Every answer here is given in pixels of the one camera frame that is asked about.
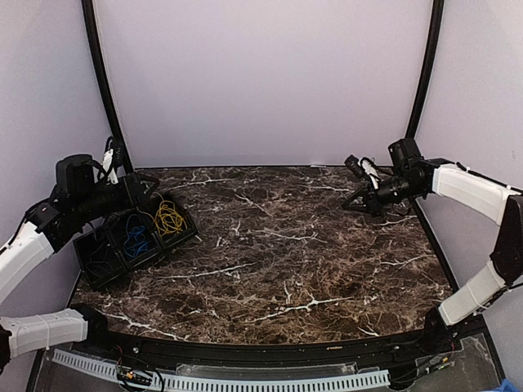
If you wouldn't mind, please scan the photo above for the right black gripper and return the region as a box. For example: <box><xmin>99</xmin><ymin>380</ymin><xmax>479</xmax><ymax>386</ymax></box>
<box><xmin>342</xmin><ymin>173</ymin><xmax>424</xmax><ymax>217</ymax></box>

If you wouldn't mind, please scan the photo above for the yellow cable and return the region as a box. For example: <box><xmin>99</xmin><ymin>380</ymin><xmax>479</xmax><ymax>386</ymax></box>
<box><xmin>136</xmin><ymin>191</ymin><xmax>190</xmax><ymax>238</ymax></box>

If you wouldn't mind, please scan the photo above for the blue cable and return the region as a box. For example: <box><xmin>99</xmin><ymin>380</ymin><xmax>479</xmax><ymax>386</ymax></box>
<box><xmin>122</xmin><ymin>212</ymin><xmax>151</xmax><ymax>258</ymax></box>

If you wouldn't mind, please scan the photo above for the grey thin cable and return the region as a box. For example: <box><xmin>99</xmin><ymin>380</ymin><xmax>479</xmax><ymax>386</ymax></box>
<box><xmin>85</xmin><ymin>228</ymin><xmax>114</xmax><ymax>283</ymax></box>

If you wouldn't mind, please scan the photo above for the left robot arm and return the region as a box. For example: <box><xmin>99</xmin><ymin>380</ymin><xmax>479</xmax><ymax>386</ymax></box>
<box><xmin>1</xmin><ymin>154</ymin><xmax>159</xmax><ymax>366</ymax></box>

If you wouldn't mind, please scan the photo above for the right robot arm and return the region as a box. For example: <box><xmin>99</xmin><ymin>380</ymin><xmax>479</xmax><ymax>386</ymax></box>
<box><xmin>342</xmin><ymin>138</ymin><xmax>522</xmax><ymax>354</ymax></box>

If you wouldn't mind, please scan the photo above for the black compartment tray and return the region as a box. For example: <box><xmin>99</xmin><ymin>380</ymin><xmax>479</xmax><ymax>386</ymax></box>
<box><xmin>74</xmin><ymin>193</ymin><xmax>198</xmax><ymax>291</ymax></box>

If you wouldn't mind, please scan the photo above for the blue object at corner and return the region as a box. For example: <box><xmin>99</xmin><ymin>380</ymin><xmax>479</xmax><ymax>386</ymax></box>
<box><xmin>494</xmin><ymin>379</ymin><xmax>521</xmax><ymax>392</ymax></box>

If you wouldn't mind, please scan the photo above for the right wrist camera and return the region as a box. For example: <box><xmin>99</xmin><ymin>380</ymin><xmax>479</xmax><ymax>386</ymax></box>
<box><xmin>344</xmin><ymin>155</ymin><xmax>381</xmax><ymax>189</ymax></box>

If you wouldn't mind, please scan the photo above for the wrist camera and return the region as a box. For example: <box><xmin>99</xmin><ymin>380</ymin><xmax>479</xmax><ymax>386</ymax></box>
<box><xmin>98</xmin><ymin>136</ymin><xmax>123</xmax><ymax>185</ymax></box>
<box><xmin>344</xmin><ymin>155</ymin><xmax>381</xmax><ymax>189</ymax></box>

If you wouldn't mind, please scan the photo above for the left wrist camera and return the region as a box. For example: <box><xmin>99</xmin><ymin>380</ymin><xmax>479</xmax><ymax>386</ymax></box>
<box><xmin>98</xmin><ymin>136</ymin><xmax>123</xmax><ymax>185</ymax></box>

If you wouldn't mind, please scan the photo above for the black front rail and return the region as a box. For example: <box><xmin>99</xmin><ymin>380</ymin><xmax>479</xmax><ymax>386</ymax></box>
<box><xmin>44</xmin><ymin>318</ymin><xmax>491</xmax><ymax>375</ymax></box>

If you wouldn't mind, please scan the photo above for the white slotted cable duct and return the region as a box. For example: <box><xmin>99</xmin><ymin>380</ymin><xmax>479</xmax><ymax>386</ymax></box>
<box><xmin>52</xmin><ymin>350</ymin><xmax>391</xmax><ymax>392</ymax></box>

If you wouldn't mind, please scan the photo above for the left black frame post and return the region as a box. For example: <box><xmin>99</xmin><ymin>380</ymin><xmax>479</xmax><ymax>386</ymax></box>
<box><xmin>81</xmin><ymin>0</ymin><xmax>133</xmax><ymax>173</ymax></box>

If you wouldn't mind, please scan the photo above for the black frame post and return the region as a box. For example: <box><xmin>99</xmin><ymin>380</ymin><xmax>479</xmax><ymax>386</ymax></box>
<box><xmin>81</xmin><ymin>0</ymin><xmax>133</xmax><ymax>173</ymax></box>
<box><xmin>405</xmin><ymin>0</ymin><xmax>445</xmax><ymax>139</ymax></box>

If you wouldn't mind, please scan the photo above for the right black frame post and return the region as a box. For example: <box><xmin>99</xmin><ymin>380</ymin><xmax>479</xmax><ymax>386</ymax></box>
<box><xmin>405</xmin><ymin>0</ymin><xmax>445</xmax><ymax>139</ymax></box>

